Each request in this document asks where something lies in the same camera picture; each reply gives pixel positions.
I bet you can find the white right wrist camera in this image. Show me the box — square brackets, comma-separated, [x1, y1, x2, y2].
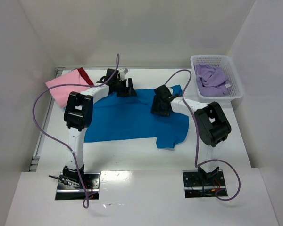
[167, 87, 173, 96]

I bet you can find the dark red folded t shirt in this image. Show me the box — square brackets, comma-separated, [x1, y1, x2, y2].
[77, 67, 94, 85]

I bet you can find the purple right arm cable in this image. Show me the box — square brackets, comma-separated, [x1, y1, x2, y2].
[164, 69, 241, 201]

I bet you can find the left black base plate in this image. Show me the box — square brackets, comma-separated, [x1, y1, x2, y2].
[55, 172, 100, 201]

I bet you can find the pink folded t shirt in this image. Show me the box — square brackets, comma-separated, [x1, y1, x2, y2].
[45, 69, 89, 108]

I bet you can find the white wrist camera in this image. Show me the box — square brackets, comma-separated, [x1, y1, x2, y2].
[167, 87, 173, 96]
[118, 68, 128, 81]

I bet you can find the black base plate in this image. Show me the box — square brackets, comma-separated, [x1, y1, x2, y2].
[55, 172, 100, 201]
[182, 170, 228, 198]

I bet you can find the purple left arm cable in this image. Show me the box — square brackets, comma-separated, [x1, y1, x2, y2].
[32, 53, 121, 209]

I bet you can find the white plastic basket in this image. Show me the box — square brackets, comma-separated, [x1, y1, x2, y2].
[190, 55, 244, 101]

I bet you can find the blue t shirt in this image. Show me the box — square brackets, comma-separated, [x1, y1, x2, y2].
[84, 89, 189, 148]

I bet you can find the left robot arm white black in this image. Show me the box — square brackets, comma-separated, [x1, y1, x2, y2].
[62, 68, 137, 186]

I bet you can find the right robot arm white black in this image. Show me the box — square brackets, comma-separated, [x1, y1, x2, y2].
[151, 85, 232, 185]

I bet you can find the lavender t shirt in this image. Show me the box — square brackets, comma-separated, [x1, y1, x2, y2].
[194, 64, 231, 97]

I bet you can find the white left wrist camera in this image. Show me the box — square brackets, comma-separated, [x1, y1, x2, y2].
[118, 68, 128, 81]

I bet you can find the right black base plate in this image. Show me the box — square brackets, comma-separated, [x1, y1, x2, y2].
[182, 170, 228, 198]

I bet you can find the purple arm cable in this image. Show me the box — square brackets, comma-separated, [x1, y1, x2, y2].
[164, 69, 241, 201]
[32, 53, 121, 209]

